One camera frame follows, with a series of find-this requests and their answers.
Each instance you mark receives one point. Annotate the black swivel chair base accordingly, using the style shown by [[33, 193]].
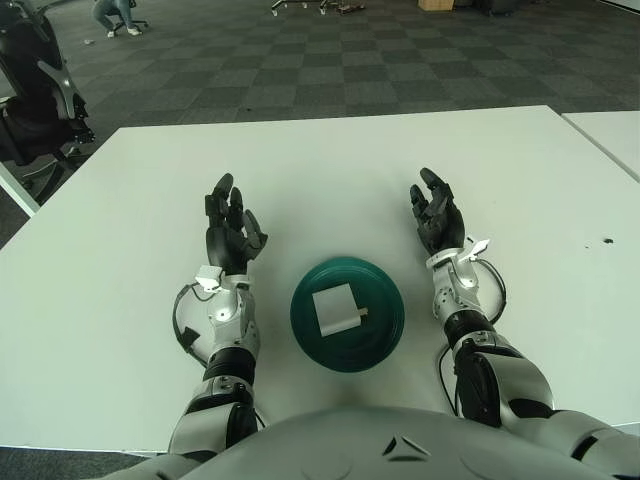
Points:
[[142, 22]]

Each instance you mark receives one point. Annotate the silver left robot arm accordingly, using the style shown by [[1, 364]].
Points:
[[230, 310]]

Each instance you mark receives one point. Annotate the crouching person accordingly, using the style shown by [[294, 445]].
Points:
[[105, 10]]

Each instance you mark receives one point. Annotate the black office chair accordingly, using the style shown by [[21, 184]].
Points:
[[30, 70]]

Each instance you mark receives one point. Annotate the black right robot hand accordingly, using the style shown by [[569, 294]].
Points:
[[442, 225]]

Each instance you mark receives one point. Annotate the green plate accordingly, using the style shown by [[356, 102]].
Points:
[[375, 340]]

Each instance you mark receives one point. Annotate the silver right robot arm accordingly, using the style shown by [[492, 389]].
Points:
[[460, 285]]

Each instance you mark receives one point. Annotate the cardboard box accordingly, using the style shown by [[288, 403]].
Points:
[[436, 4]]

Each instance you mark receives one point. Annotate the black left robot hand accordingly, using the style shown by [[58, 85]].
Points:
[[225, 245]]

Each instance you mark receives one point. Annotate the grey caster chair base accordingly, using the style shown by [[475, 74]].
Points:
[[277, 5]]

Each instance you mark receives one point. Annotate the white side table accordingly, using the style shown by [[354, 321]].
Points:
[[610, 135]]

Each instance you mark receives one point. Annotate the silver robot torso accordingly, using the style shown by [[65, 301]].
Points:
[[350, 445]]

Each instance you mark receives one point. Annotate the white charger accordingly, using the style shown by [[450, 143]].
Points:
[[335, 310]]

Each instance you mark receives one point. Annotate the black bag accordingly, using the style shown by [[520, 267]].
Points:
[[500, 6]]

